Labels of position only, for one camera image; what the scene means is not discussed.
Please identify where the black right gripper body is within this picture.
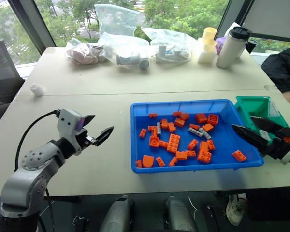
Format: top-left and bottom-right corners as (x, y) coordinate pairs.
(265, 126), (290, 160)

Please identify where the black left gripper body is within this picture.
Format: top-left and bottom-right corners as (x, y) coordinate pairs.
(76, 129), (99, 149)

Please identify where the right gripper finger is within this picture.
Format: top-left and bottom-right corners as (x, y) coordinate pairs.
(250, 116), (290, 138)
(232, 124), (269, 152)

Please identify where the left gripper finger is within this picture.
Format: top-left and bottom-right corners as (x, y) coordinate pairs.
(83, 114), (96, 127)
(94, 125), (115, 147)

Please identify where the green plastic bin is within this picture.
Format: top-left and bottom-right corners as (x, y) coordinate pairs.
(232, 95), (290, 146)

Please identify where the blue plastic tray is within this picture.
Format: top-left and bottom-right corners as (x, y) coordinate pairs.
(130, 98), (265, 174)

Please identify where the square orange building block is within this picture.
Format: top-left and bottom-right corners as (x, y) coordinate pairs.
(195, 113), (208, 124)
(207, 114), (220, 126)
(148, 136), (160, 148)

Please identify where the rounded orange building block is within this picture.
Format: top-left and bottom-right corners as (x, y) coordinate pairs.
(142, 154), (155, 168)

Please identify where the person in black jacket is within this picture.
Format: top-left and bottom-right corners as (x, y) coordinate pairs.
(261, 44), (290, 110)

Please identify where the plastic bag with pink items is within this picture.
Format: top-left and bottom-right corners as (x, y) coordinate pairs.
(65, 38), (110, 66)

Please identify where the white sneaker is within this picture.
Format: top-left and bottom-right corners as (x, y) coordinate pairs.
(225, 194), (247, 227)

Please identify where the plastic bag with grey item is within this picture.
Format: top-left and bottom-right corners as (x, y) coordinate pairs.
(98, 31), (152, 71)

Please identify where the grey rounded shape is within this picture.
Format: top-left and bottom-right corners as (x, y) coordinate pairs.
(98, 195), (134, 232)
(162, 196), (199, 232)

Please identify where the small black container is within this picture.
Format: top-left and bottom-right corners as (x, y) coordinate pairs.
(246, 38), (259, 54)

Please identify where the white tumbler with black lid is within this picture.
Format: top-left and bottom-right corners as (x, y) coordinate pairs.
(215, 26), (251, 69)

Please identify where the black office chair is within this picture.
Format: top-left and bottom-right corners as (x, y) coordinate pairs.
(0, 39), (26, 136)

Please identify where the purple packet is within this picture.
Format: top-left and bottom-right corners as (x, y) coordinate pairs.
(215, 36), (227, 56)

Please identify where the empty clear plastic bag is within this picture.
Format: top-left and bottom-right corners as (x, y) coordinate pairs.
(94, 3), (141, 37)

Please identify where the white power strip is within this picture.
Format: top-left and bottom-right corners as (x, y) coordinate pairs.
(155, 44), (192, 64)

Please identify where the pale yellow cup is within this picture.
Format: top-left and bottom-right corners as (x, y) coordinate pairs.
(202, 27), (218, 46)

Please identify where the plastic bag with power strip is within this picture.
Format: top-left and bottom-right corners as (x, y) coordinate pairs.
(143, 27), (193, 65)

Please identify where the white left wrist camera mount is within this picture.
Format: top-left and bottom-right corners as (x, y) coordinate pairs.
(56, 108), (88, 156)

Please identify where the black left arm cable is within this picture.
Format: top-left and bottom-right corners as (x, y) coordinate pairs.
(14, 109), (61, 232)

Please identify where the grey board with black frame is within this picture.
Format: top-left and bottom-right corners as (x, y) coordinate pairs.
(240, 0), (290, 44)

